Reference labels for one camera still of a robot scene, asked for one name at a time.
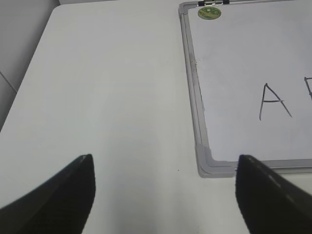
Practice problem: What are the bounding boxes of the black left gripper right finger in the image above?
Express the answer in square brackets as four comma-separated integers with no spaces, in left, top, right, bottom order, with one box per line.
[235,155,312,234]

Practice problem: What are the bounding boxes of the green round magnet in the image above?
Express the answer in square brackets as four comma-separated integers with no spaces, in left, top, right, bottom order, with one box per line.
[198,6,221,20]

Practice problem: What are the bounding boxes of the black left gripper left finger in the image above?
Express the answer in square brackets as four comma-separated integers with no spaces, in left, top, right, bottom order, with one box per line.
[0,154,96,234]

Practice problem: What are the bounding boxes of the white magnetic whiteboard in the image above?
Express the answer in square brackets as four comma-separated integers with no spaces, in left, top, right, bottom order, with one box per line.
[178,0,312,178]

